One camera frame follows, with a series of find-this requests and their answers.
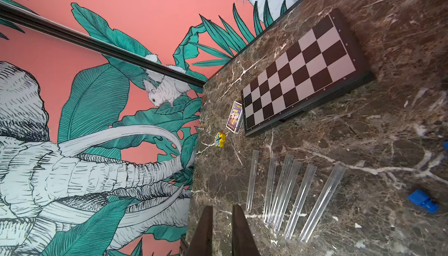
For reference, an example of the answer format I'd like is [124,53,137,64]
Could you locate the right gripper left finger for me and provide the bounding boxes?
[186,206,213,256]

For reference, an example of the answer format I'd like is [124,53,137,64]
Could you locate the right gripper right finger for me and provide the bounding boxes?
[232,204,260,256]

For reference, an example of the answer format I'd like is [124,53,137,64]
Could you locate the test tube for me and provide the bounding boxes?
[263,154,278,224]
[268,154,294,224]
[285,164,317,240]
[274,160,302,233]
[246,150,260,212]
[299,163,346,243]

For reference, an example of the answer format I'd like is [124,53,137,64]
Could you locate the yellow small toy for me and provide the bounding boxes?
[215,132,226,147]

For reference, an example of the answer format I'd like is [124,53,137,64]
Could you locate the small card box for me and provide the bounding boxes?
[226,102,243,134]

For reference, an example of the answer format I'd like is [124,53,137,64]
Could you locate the folded chess board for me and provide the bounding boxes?
[241,8,375,137]

